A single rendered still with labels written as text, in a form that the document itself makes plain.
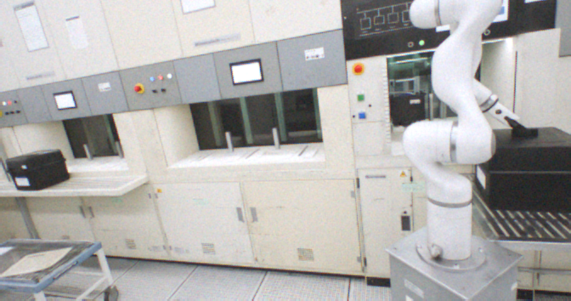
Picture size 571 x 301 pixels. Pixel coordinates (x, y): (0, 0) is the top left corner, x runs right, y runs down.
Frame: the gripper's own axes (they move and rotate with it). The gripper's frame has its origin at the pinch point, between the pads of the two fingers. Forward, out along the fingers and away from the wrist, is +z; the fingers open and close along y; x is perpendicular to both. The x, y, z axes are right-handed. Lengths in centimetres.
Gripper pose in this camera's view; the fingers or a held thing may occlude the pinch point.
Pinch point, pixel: (521, 130)
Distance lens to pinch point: 143.8
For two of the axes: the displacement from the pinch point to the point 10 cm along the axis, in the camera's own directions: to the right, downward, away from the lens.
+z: 7.5, 6.6, -1.1
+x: -5.5, 7.1, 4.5
